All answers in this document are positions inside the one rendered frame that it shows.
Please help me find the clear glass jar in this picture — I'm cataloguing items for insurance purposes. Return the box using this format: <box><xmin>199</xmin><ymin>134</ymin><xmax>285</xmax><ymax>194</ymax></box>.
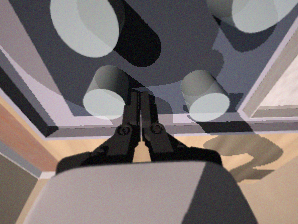
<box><xmin>207</xmin><ymin>0</ymin><xmax>298</xmax><ymax>33</ymax></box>
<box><xmin>83</xmin><ymin>65</ymin><xmax>129</xmax><ymax>120</ymax></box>
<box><xmin>50</xmin><ymin>0</ymin><xmax>125</xmax><ymax>57</ymax></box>
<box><xmin>181</xmin><ymin>70</ymin><xmax>230</xmax><ymax>122</ymax></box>

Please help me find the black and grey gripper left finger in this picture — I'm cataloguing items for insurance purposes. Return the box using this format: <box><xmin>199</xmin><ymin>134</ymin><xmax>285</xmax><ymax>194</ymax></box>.
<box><xmin>55</xmin><ymin>92</ymin><xmax>141</xmax><ymax>174</ymax></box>

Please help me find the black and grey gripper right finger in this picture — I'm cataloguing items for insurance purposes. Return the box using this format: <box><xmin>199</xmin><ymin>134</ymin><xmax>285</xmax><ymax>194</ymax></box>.
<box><xmin>141</xmin><ymin>91</ymin><xmax>223</xmax><ymax>166</ymax></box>

